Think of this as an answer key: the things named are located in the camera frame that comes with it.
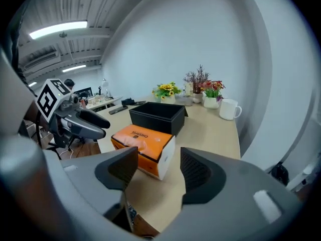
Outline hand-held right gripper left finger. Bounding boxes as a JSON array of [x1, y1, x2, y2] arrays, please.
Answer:
[[61, 146, 139, 215]]

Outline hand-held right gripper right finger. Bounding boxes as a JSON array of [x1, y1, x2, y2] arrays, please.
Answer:
[[180, 147, 302, 226]]

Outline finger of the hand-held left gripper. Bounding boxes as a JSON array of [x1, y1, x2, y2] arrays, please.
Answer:
[[65, 117, 106, 141], [79, 108, 111, 130]]

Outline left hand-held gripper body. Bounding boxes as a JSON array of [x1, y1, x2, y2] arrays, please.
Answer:
[[35, 78, 82, 149]]

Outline orange tissue packet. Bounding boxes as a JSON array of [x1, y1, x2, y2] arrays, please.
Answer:
[[110, 124, 176, 181]]

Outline black container box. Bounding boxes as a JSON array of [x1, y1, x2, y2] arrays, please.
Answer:
[[128, 101, 189, 137]]

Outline white desk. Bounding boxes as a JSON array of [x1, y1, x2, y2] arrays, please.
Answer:
[[85, 96, 123, 110]]

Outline computer monitor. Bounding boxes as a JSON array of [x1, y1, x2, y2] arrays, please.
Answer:
[[74, 87, 93, 99]]

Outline white desk lamp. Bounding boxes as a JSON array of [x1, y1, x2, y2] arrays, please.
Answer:
[[101, 78, 110, 100]]

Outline ceiling air conditioner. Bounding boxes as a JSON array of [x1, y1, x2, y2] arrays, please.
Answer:
[[23, 51, 62, 70]]

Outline short ceiling light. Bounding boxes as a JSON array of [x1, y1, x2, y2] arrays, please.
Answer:
[[62, 64, 87, 73]]

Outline long ceiling light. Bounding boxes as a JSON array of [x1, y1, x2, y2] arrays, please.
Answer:
[[29, 21, 88, 40]]

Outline white mug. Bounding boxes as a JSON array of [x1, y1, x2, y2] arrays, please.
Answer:
[[219, 98, 243, 121]]

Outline sunflowers in pot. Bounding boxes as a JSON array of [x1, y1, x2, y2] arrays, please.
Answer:
[[151, 81, 182, 104]]

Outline grey dish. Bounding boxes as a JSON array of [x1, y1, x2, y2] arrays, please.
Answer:
[[175, 96, 194, 107]]

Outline black bag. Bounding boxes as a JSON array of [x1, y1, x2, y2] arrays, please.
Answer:
[[270, 161, 289, 187]]

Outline red flowers in white pot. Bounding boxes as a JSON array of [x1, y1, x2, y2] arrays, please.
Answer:
[[200, 80, 226, 109]]

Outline dried purple plant in vase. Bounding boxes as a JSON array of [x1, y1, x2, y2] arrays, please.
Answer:
[[184, 64, 210, 104]]

